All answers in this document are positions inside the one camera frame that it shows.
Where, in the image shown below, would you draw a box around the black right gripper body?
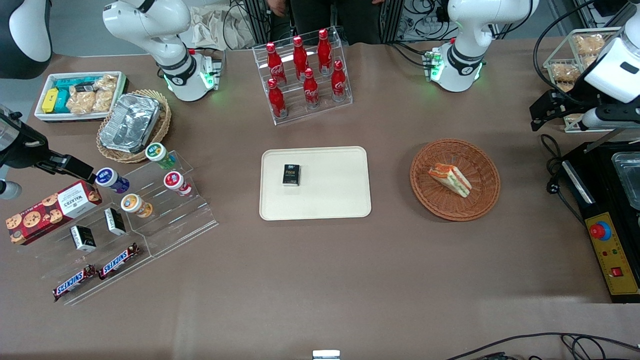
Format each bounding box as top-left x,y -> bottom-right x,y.
0,117 -> 51,171

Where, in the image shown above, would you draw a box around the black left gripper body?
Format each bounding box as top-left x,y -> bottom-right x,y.
564,75 -> 618,119

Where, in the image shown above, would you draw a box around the triangular sandwich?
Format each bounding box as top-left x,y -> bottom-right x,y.
428,163 -> 472,198

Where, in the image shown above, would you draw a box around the silver foil tray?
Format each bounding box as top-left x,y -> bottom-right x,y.
99,93 -> 161,154

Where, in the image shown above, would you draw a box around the foil tray in machine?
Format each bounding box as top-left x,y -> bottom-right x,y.
611,151 -> 640,211

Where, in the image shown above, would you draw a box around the light wicker basket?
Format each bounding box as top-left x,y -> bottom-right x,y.
96,89 -> 172,164

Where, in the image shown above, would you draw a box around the brown round wicker basket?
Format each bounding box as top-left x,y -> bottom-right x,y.
409,138 -> 501,222

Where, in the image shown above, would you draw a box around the beige plastic tray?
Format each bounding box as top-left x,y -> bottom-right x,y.
259,146 -> 372,221

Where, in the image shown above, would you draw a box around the purple yogurt cup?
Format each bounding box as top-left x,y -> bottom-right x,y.
95,167 -> 130,195

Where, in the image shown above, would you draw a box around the white plastic bin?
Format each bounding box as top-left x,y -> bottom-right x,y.
34,71 -> 128,123

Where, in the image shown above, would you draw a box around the red tartan cookie box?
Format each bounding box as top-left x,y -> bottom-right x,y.
5,180 -> 103,246

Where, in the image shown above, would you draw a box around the yellow small box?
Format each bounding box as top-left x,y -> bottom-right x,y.
41,88 -> 60,114

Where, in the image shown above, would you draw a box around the black box white label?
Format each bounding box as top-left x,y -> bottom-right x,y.
69,225 -> 97,253
103,207 -> 127,236

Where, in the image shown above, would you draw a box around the orange yogurt cup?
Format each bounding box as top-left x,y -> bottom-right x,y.
120,193 -> 153,218

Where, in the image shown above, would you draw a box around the clear bag of crackers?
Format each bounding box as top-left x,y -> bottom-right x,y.
66,90 -> 97,115
92,75 -> 119,112

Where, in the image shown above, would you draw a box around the green yogurt cup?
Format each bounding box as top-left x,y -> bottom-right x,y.
145,142 -> 177,170

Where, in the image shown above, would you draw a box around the long teal box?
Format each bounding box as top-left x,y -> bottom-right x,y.
54,76 -> 101,93

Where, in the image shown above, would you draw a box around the clear acrylic step display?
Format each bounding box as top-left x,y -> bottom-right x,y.
10,185 -> 153,307
95,150 -> 219,259

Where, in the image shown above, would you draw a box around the red yogurt cup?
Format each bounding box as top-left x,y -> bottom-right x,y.
163,171 -> 193,197

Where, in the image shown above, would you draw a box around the snickers chocolate bar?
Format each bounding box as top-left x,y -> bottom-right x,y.
98,243 -> 141,280
52,264 -> 98,302

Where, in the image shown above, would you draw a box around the black sealing machine yellow panel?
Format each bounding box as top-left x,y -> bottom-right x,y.
560,141 -> 640,304

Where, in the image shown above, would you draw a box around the white crumpled cloth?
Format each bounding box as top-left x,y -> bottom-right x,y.
187,7 -> 257,51

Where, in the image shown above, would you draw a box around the clear acrylic bottle rack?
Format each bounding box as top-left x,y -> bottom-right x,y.
252,26 -> 354,126

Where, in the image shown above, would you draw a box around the red cola bottle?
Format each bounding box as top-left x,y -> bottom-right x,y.
292,35 -> 309,81
266,42 -> 287,86
330,60 -> 348,102
267,78 -> 288,119
317,28 -> 334,76
303,68 -> 321,108

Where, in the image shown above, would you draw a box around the person in dark clothes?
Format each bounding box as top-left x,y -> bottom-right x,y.
267,0 -> 387,46

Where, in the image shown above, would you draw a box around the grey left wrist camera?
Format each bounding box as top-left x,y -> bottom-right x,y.
581,106 -> 640,131

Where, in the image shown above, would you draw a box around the white wire shelf rack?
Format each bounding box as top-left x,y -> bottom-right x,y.
542,27 -> 626,133

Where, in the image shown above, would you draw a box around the grey metal machine handle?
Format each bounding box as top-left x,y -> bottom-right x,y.
582,127 -> 640,154

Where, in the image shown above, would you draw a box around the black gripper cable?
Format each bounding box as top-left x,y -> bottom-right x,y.
532,0 -> 601,108

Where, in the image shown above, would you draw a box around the black power cable with plug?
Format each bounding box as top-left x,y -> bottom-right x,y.
540,134 -> 587,227

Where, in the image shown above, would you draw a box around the black arm base cables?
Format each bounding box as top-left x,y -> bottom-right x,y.
387,42 -> 436,69

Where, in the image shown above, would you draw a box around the tangled black cables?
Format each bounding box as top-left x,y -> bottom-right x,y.
402,0 -> 453,42

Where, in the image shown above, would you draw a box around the black cables at table edge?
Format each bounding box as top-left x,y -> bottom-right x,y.
445,332 -> 640,360

